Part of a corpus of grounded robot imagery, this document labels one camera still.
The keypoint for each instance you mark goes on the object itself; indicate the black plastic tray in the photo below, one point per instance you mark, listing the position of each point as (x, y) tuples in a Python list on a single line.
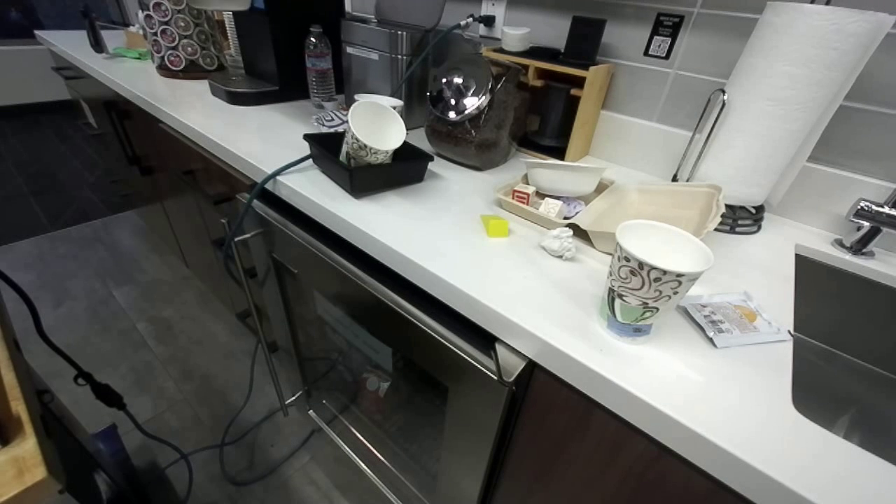
[(392, 175)]

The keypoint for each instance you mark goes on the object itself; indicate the small white creamer tub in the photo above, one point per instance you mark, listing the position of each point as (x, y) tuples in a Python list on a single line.
[(548, 209)]

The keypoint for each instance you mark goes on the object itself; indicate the chrome paper towel holder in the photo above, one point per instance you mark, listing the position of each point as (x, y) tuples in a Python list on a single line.
[(701, 129)]

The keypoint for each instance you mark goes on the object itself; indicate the dark sink basin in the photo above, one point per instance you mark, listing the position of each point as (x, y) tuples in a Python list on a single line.
[(844, 353)]

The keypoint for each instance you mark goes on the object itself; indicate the blue white sachet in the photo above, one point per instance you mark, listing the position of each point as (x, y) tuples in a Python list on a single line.
[(732, 321)]

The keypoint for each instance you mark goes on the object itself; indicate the white paper towel roll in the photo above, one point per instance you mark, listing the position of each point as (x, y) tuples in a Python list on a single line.
[(793, 93)]

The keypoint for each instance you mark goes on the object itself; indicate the stainless steel dishwasher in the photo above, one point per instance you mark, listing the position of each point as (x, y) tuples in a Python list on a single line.
[(400, 392)]

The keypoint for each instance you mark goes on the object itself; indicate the small white cup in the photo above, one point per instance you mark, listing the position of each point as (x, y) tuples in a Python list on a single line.
[(515, 38)]

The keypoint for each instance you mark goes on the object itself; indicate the small crumpled paper ball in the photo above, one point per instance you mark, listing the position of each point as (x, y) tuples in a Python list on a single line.
[(558, 243)]

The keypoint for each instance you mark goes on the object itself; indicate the patterned white paper cup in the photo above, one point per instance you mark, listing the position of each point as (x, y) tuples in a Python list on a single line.
[(372, 135), (653, 282)]

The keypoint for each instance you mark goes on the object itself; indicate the silver black Keurig coffee machine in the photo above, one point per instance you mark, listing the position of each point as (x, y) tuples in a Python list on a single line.
[(270, 51)]

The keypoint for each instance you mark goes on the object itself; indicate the chrome faucet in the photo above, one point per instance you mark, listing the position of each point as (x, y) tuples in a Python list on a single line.
[(870, 213)]

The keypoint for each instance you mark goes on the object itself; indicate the white wall outlet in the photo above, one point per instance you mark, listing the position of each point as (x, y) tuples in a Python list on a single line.
[(491, 14)]

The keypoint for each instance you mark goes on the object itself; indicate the wooden board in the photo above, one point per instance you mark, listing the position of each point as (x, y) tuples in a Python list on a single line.
[(15, 437)]

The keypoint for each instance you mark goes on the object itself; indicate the dark equipment box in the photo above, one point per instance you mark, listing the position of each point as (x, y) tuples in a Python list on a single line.
[(85, 457)]

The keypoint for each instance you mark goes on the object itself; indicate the black pump bottle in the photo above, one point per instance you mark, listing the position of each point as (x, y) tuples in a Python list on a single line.
[(95, 28)]

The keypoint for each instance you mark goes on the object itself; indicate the green sponge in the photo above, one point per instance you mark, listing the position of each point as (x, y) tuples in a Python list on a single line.
[(128, 51)]

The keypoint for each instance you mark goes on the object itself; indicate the small red white packet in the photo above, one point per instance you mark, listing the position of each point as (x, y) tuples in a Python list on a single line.
[(520, 195)]

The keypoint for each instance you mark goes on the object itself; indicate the grey plastic box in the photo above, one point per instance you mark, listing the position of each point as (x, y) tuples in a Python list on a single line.
[(407, 12)]

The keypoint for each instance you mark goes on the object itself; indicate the white bowl with utensils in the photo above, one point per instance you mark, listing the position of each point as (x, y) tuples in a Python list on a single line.
[(653, 212)]

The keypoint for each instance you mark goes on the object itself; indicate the clear plastic water bottle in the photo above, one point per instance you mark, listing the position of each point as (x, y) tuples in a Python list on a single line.
[(319, 66)]

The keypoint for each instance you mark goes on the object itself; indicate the small yellow block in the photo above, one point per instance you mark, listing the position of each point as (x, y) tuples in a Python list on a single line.
[(497, 226)]

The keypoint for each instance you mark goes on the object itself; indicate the plain white ceramic bowl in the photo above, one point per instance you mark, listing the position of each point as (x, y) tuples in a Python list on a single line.
[(564, 178)]

